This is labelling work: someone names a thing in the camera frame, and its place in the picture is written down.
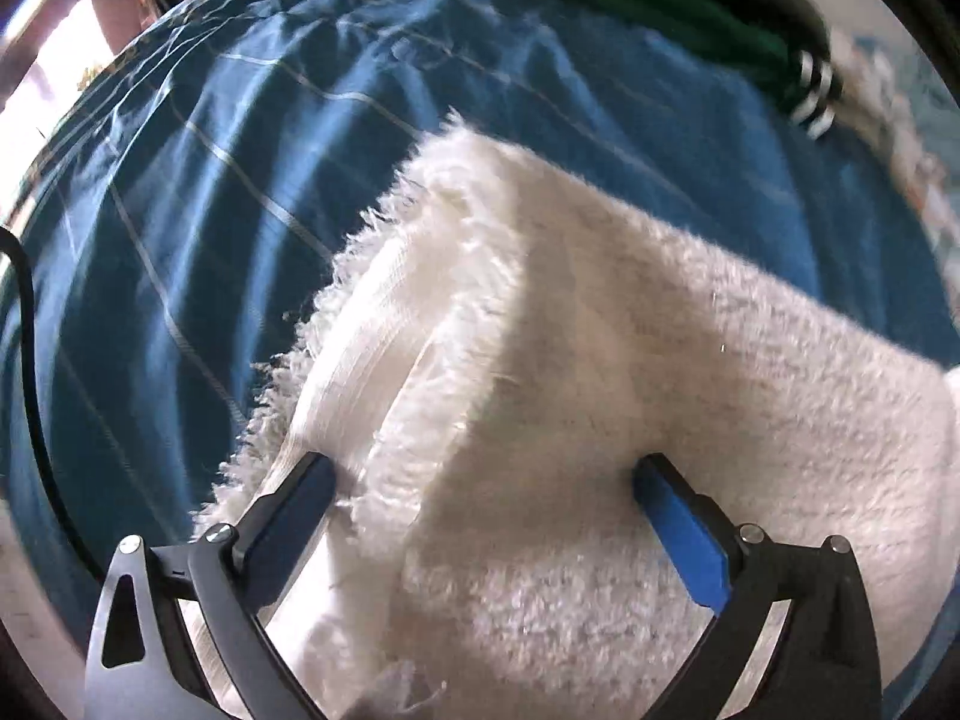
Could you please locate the white tweed jacket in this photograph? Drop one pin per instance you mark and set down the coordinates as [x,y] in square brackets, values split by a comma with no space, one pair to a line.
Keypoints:
[600,352]

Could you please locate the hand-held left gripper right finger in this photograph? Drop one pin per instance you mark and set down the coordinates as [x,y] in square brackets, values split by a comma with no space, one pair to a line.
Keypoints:
[682,532]

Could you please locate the blue striped bed sheet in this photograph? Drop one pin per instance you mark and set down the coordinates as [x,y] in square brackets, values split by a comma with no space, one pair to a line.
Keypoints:
[187,240]

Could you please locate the plaid blanket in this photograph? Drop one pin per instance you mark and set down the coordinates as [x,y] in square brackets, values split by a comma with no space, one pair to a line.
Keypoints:
[900,135]

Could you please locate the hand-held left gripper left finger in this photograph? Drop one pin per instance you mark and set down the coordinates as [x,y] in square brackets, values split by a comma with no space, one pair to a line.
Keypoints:
[292,510]

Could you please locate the green garment with striped cuffs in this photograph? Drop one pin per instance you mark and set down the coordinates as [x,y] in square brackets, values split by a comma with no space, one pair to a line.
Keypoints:
[637,0]

